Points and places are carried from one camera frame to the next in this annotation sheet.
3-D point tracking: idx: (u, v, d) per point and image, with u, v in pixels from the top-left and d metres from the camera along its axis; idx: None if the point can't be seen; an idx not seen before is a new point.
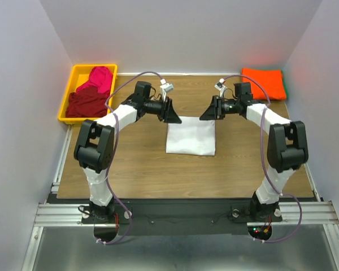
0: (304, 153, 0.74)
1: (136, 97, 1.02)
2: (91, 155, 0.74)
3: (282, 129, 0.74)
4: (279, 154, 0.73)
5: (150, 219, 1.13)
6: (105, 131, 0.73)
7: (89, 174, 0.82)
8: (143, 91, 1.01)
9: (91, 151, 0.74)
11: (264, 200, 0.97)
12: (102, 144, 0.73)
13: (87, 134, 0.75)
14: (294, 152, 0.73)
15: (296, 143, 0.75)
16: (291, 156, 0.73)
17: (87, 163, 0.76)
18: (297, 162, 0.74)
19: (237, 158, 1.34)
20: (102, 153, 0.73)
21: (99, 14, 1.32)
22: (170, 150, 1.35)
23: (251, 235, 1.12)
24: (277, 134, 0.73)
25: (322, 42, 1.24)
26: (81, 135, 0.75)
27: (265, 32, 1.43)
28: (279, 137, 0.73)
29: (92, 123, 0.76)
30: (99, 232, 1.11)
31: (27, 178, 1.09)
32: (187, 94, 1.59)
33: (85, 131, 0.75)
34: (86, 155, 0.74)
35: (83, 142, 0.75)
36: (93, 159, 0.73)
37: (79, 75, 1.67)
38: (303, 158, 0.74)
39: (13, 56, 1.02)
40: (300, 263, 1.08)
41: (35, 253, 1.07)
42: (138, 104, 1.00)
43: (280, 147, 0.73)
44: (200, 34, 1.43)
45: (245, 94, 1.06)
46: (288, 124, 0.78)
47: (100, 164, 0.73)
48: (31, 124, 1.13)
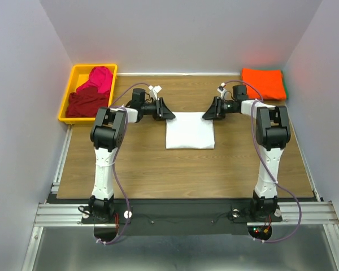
0: (287, 133, 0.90)
1: (134, 103, 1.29)
2: (107, 132, 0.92)
3: (267, 111, 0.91)
4: (265, 131, 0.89)
5: (150, 219, 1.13)
6: (120, 114, 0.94)
7: (99, 156, 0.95)
8: (139, 97, 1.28)
9: (107, 131, 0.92)
11: (263, 193, 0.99)
12: (117, 123, 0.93)
13: (103, 117, 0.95)
14: (277, 130, 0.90)
15: (280, 123, 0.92)
16: (274, 134, 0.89)
17: (103, 140, 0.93)
18: (281, 139, 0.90)
19: (237, 158, 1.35)
20: (116, 132, 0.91)
21: (99, 14, 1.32)
22: (170, 145, 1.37)
23: (251, 235, 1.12)
24: (262, 114, 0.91)
25: (322, 43, 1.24)
26: (98, 118, 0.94)
27: (265, 32, 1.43)
28: (264, 117, 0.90)
29: (107, 110, 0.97)
30: (99, 232, 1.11)
31: (27, 178, 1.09)
32: (187, 94, 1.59)
33: (101, 114, 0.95)
34: (103, 134, 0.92)
35: (100, 123, 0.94)
36: (109, 136, 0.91)
37: (79, 76, 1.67)
38: (286, 136, 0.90)
39: (13, 56, 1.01)
40: (300, 263, 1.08)
41: (35, 253, 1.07)
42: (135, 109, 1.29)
43: (265, 125, 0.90)
44: (200, 35, 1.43)
45: (241, 94, 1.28)
46: (273, 109, 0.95)
47: (115, 140, 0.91)
48: (31, 123, 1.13)
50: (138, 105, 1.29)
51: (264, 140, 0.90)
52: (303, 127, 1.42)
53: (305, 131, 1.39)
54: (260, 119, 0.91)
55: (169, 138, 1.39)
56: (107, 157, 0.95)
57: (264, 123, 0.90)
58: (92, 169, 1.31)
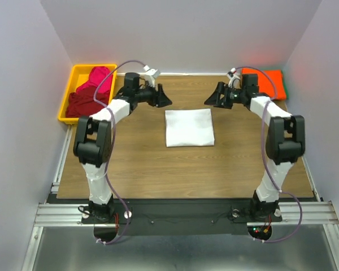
0: (301, 148, 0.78)
1: (126, 91, 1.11)
2: (91, 148, 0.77)
3: (282, 122, 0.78)
4: (277, 145, 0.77)
5: (150, 219, 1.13)
6: (103, 125, 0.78)
7: (88, 171, 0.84)
8: (132, 84, 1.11)
9: (91, 146, 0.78)
11: (264, 197, 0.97)
12: (101, 137, 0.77)
13: (85, 129, 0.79)
14: (291, 144, 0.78)
15: (295, 136, 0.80)
16: (288, 148, 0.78)
17: (87, 157, 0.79)
18: (294, 154, 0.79)
19: (237, 158, 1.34)
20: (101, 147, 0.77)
21: (99, 14, 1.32)
22: (171, 144, 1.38)
23: (251, 235, 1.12)
24: (276, 126, 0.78)
25: (322, 42, 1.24)
26: (78, 131, 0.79)
27: (265, 32, 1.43)
28: (279, 130, 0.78)
29: (88, 119, 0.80)
30: (99, 232, 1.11)
31: (27, 178, 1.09)
32: (187, 94, 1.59)
33: (81, 126, 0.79)
34: (86, 150, 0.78)
35: (82, 139, 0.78)
36: (94, 152, 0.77)
37: (79, 75, 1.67)
38: (300, 151, 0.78)
39: (13, 56, 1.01)
40: (300, 263, 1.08)
41: (35, 253, 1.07)
42: (129, 97, 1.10)
43: (278, 139, 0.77)
44: (200, 34, 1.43)
45: (251, 85, 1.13)
46: (289, 118, 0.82)
47: (100, 157, 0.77)
48: (30, 123, 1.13)
50: (130, 92, 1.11)
51: (276, 155, 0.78)
52: None
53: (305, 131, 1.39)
54: (273, 131, 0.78)
55: (169, 137, 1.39)
56: (96, 172, 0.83)
57: (277, 136, 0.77)
58: None
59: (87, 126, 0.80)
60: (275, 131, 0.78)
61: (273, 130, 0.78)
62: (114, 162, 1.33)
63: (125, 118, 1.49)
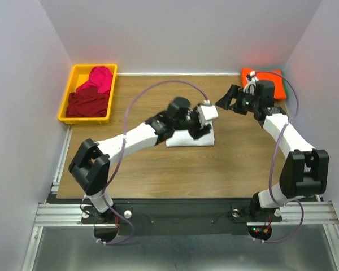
0: (320, 189, 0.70)
1: (166, 117, 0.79)
2: (83, 175, 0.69)
3: (302, 162, 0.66)
4: (294, 184, 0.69)
5: (150, 219, 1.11)
6: (99, 162, 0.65)
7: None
8: (176, 113, 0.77)
9: (84, 173, 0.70)
11: (264, 205, 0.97)
12: (93, 173, 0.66)
13: (84, 154, 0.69)
14: (309, 184, 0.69)
15: (314, 173, 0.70)
16: (304, 189, 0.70)
17: (77, 181, 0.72)
18: (311, 192, 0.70)
19: (237, 159, 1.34)
20: (91, 180, 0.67)
21: (99, 14, 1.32)
22: (171, 144, 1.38)
23: (251, 235, 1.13)
24: (296, 166, 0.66)
25: (322, 42, 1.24)
26: (78, 152, 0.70)
27: (265, 32, 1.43)
28: (298, 170, 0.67)
29: (92, 145, 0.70)
30: (99, 232, 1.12)
31: (27, 178, 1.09)
32: (188, 94, 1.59)
33: (83, 151, 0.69)
34: (77, 175, 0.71)
35: (79, 162, 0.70)
36: (83, 181, 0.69)
37: (79, 75, 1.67)
38: (319, 190, 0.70)
39: (13, 56, 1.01)
40: (300, 263, 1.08)
41: (35, 253, 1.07)
42: (166, 127, 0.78)
43: (295, 178, 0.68)
44: (201, 34, 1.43)
45: (266, 97, 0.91)
46: (310, 151, 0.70)
47: (86, 189, 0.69)
48: (30, 124, 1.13)
50: (170, 122, 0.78)
51: (290, 193, 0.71)
52: (303, 127, 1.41)
53: (305, 131, 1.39)
54: (291, 171, 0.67)
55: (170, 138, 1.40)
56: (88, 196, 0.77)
57: (294, 177, 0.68)
58: None
59: (90, 151, 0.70)
60: (293, 171, 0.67)
61: (291, 169, 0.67)
62: None
63: (125, 118, 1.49)
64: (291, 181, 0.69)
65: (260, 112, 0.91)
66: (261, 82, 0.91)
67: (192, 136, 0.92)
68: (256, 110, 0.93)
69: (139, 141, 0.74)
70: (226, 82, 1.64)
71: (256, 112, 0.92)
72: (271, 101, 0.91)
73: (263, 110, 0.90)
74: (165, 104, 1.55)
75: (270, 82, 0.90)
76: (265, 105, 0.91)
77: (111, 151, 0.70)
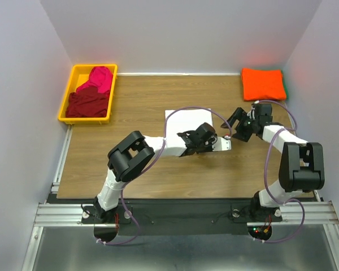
0: (319, 180, 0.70)
1: (195, 136, 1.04)
2: (122, 162, 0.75)
3: (297, 149, 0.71)
4: (292, 174, 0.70)
5: (151, 219, 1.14)
6: (146, 152, 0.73)
7: (109, 176, 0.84)
8: (203, 134, 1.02)
9: (124, 160, 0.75)
11: (264, 204, 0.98)
12: (136, 160, 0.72)
13: (130, 143, 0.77)
14: (307, 174, 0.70)
15: (312, 165, 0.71)
16: (303, 180, 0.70)
17: (114, 166, 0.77)
18: (310, 185, 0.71)
19: (238, 159, 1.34)
20: (131, 167, 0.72)
21: (99, 15, 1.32)
22: None
23: (251, 235, 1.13)
24: (289, 153, 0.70)
25: (322, 43, 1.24)
26: (125, 140, 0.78)
27: (265, 32, 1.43)
28: (294, 157, 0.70)
29: (139, 138, 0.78)
30: (99, 232, 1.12)
31: (27, 178, 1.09)
32: (188, 95, 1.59)
33: (130, 140, 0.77)
34: (116, 160, 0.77)
35: (122, 148, 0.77)
36: (122, 167, 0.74)
37: (79, 75, 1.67)
38: (318, 181, 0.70)
39: (13, 56, 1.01)
40: (300, 263, 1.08)
41: (35, 253, 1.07)
42: (192, 143, 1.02)
43: (292, 166, 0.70)
44: (201, 35, 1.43)
45: (264, 115, 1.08)
46: (305, 145, 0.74)
47: (122, 174, 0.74)
48: (31, 125, 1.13)
50: (197, 140, 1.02)
51: (289, 184, 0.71)
52: (303, 127, 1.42)
53: (305, 131, 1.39)
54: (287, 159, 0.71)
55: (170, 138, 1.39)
56: (113, 183, 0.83)
57: (291, 165, 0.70)
58: (92, 169, 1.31)
59: (135, 141, 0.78)
60: (290, 157, 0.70)
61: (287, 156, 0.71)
62: None
63: (125, 118, 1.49)
64: (288, 170, 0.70)
65: (259, 126, 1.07)
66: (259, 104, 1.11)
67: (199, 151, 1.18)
68: (256, 126, 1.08)
69: (174, 146, 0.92)
70: (226, 82, 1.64)
71: (256, 127, 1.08)
72: (269, 119, 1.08)
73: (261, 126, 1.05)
74: (165, 104, 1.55)
75: (268, 104, 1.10)
76: (264, 121, 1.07)
77: (155, 145, 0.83)
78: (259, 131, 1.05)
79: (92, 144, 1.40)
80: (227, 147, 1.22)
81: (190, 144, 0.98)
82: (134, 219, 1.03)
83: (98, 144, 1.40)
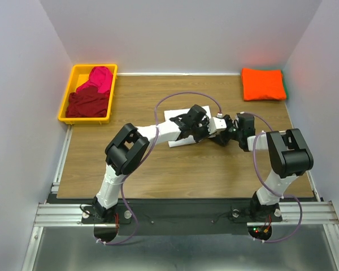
0: (308, 157, 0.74)
1: (187, 118, 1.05)
2: (120, 155, 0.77)
3: (279, 135, 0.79)
4: (282, 155, 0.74)
5: (150, 219, 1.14)
6: (140, 142, 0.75)
7: (108, 173, 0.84)
8: (195, 116, 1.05)
9: (121, 153, 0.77)
11: (264, 201, 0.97)
12: (133, 151, 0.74)
13: (125, 136, 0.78)
14: (296, 154, 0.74)
15: (297, 147, 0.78)
16: (294, 160, 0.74)
17: (113, 160, 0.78)
18: (302, 165, 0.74)
19: (238, 159, 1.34)
20: (129, 159, 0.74)
21: (99, 14, 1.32)
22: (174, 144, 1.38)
23: (251, 235, 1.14)
24: (274, 138, 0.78)
25: (322, 42, 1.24)
26: (118, 134, 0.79)
27: (265, 32, 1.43)
28: (278, 141, 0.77)
29: (132, 129, 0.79)
30: (100, 232, 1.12)
31: (27, 178, 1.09)
32: (188, 94, 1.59)
33: (124, 133, 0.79)
34: (114, 155, 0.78)
35: (118, 143, 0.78)
36: (121, 160, 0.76)
37: (79, 75, 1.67)
38: (309, 158, 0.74)
39: (13, 56, 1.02)
40: (300, 263, 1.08)
41: (35, 253, 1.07)
42: (186, 125, 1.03)
43: (280, 149, 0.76)
44: (201, 34, 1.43)
45: (248, 129, 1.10)
46: (286, 134, 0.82)
47: (122, 167, 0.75)
48: (30, 125, 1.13)
50: (190, 122, 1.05)
51: (283, 169, 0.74)
52: (303, 127, 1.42)
53: (305, 131, 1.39)
54: (273, 144, 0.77)
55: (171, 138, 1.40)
56: (113, 178, 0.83)
57: (278, 149, 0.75)
58: (92, 169, 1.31)
59: (129, 134, 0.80)
60: (276, 143, 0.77)
61: (273, 142, 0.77)
62: None
63: (125, 118, 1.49)
64: (278, 154, 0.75)
65: (244, 141, 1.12)
66: (242, 116, 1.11)
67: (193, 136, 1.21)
68: (240, 139, 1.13)
69: (167, 132, 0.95)
70: (226, 82, 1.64)
71: (240, 140, 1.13)
72: (252, 132, 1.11)
73: (246, 141, 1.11)
74: (164, 104, 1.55)
75: (251, 116, 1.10)
76: (247, 135, 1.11)
77: (149, 135, 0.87)
78: (244, 146, 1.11)
79: (92, 144, 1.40)
80: (221, 126, 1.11)
81: (183, 128, 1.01)
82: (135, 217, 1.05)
83: (98, 144, 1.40)
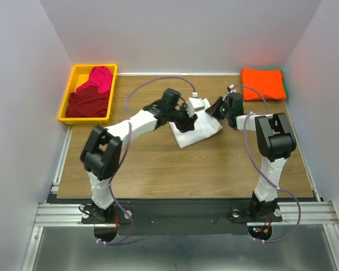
0: (292, 141, 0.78)
1: (161, 104, 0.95)
2: (96, 161, 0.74)
3: (266, 119, 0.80)
4: (269, 141, 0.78)
5: (150, 219, 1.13)
6: (113, 144, 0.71)
7: (92, 178, 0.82)
8: (170, 100, 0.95)
9: (96, 159, 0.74)
11: (263, 197, 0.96)
12: (108, 155, 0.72)
13: (95, 140, 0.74)
14: (280, 138, 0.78)
15: (282, 131, 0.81)
16: (279, 144, 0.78)
17: (90, 166, 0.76)
18: (286, 148, 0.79)
19: (237, 158, 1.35)
20: (106, 163, 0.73)
21: (99, 14, 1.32)
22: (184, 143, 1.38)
23: (251, 235, 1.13)
24: (261, 123, 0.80)
25: (321, 42, 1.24)
26: (88, 139, 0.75)
27: (265, 32, 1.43)
28: (265, 126, 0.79)
29: (101, 131, 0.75)
30: (99, 232, 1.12)
31: (27, 178, 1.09)
32: (188, 94, 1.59)
33: (95, 136, 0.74)
34: (89, 161, 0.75)
35: (91, 148, 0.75)
36: (97, 165, 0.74)
37: (79, 75, 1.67)
38: (292, 141, 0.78)
39: (14, 57, 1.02)
40: (300, 263, 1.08)
41: (35, 253, 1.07)
42: (163, 111, 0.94)
43: (267, 134, 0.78)
44: (201, 34, 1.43)
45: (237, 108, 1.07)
46: (272, 117, 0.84)
47: (101, 172, 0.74)
48: (30, 125, 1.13)
50: (166, 108, 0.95)
51: (269, 152, 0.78)
52: (303, 127, 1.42)
53: (305, 131, 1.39)
54: (260, 129, 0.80)
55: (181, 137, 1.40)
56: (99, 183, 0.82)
57: (266, 132, 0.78)
58: None
59: (100, 136, 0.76)
60: (263, 127, 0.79)
61: (260, 126, 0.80)
62: None
63: (125, 118, 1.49)
64: (265, 138, 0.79)
65: (233, 121, 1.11)
66: (230, 95, 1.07)
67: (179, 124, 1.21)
68: (229, 119, 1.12)
69: (142, 125, 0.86)
70: (225, 82, 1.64)
71: (230, 119, 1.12)
72: (241, 111, 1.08)
73: (235, 121, 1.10)
74: None
75: (239, 94, 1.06)
76: (236, 114, 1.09)
77: (121, 134, 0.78)
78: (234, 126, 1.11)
79: None
80: (199, 104, 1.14)
81: (160, 114, 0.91)
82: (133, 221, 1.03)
83: None
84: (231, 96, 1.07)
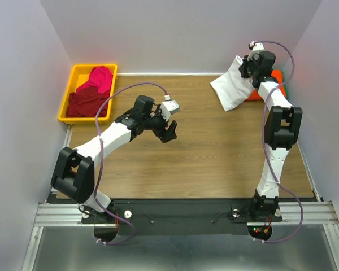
0: (294, 137, 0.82)
1: (134, 114, 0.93)
2: (69, 186, 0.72)
3: (281, 112, 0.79)
4: (272, 132, 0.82)
5: (150, 219, 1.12)
6: (84, 165, 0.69)
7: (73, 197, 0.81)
8: (143, 108, 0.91)
9: (69, 183, 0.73)
11: (263, 192, 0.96)
12: (81, 178, 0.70)
13: (64, 164, 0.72)
14: (282, 131, 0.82)
15: (290, 126, 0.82)
16: (281, 136, 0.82)
17: (64, 191, 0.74)
18: (287, 141, 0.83)
19: (237, 158, 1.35)
20: (79, 187, 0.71)
21: (99, 14, 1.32)
22: (227, 108, 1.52)
23: (251, 235, 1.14)
24: (274, 116, 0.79)
25: (321, 42, 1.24)
26: (57, 165, 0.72)
27: (265, 32, 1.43)
28: (275, 119, 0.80)
29: (71, 153, 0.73)
30: (99, 232, 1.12)
31: (27, 178, 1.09)
32: (188, 95, 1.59)
33: (63, 160, 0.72)
34: (62, 186, 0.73)
35: (61, 173, 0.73)
36: (70, 190, 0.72)
37: (79, 75, 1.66)
38: (293, 139, 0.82)
39: (14, 56, 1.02)
40: (300, 264, 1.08)
41: (35, 253, 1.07)
42: (136, 122, 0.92)
43: (273, 127, 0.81)
44: (201, 34, 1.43)
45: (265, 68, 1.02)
46: (288, 108, 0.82)
47: (75, 196, 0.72)
48: (30, 124, 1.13)
50: (139, 116, 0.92)
51: (269, 139, 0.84)
52: (303, 127, 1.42)
53: (305, 131, 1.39)
54: (270, 120, 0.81)
55: (224, 101, 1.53)
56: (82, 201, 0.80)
57: (273, 124, 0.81)
58: None
59: (70, 158, 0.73)
60: (273, 119, 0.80)
61: (271, 117, 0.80)
62: (114, 162, 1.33)
63: None
64: (270, 128, 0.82)
65: (256, 79, 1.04)
66: (263, 52, 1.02)
67: (157, 134, 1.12)
68: (255, 78, 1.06)
69: (114, 140, 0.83)
70: None
71: (254, 78, 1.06)
72: (269, 71, 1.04)
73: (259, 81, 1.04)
74: None
75: (271, 53, 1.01)
76: (264, 75, 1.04)
77: (92, 153, 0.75)
78: (257, 85, 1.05)
79: None
80: (173, 106, 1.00)
81: (133, 125, 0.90)
82: (131, 225, 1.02)
83: None
84: (263, 55, 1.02)
